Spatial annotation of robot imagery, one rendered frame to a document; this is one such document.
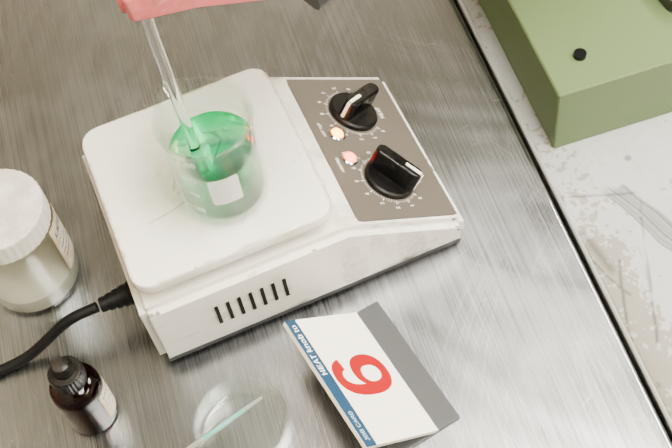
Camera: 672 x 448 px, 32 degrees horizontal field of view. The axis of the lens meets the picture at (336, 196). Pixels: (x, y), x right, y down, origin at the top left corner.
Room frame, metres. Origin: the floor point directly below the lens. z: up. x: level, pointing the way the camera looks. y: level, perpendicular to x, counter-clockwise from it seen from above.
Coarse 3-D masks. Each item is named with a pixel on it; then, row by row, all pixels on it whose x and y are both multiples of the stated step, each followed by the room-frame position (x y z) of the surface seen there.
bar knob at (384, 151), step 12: (372, 156) 0.40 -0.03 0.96; (384, 156) 0.40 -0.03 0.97; (396, 156) 0.40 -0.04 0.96; (372, 168) 0.40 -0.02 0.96; (384, 168) 0.39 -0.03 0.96; (396, 168) 0.39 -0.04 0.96; (408, 168) 0.39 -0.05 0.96; (372, 180) 0.39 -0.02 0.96; (384, 180) 0.39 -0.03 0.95; (396, 180) 0.39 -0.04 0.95; (408, 180) 0.38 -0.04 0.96; (384, 192) 0.38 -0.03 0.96; (396, 192) 0.38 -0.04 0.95; (408, 192) 0.38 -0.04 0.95
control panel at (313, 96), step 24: (312, 96) 0.46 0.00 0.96; (384, 96) 0.47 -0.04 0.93; (312, 120) 0.43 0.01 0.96; (336, 120) 0.44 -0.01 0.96; (384, 120) 0.44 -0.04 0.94; (336, 144) 0.42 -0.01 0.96; (360, 144) 0.42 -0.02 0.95; (384, 144) 0.42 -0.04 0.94; (408, 144) 0.43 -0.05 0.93; (336, 168) 0.40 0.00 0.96; (360, 168) 0.40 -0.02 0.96; (360, 192) 0.38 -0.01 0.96; (432, 192) 0.39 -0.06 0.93; (360, 216) 0.36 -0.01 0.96; (384, 216) 0.36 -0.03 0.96; (408, 216) 0.36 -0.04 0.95; (432, 216) 0.37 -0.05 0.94
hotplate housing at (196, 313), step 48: (288, 96) 0.45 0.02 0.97; (96, 192) 0.41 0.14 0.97; (336, 192) 0.38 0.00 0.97; (288, 240) 0.35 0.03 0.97; (336, 240) 0.35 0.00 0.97; (384, 240) 0.35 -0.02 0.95; (432, 240) 0.36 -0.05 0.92; (192, 288) 0.33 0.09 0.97; (240, 288) 0.33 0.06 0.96; (288, 288) 0.34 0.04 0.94; (336, 288) 0.34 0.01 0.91; (192, 336) 0.32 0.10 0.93
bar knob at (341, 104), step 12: (372, 84) 0.46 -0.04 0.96; (336, 96) 0.46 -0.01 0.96; (348, 96) 0.44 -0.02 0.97; (360, 96) 0.44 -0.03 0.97; (372, 96) 0.45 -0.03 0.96; (336, 108) 0.44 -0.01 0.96; (348, 108) 0.44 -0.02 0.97; (360, 108) 0.44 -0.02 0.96; (372, 108) 0.45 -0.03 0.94; (348, 120) 0.44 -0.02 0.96; (360, 120) 0.44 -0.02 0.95; (372, 120) 0.44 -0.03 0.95
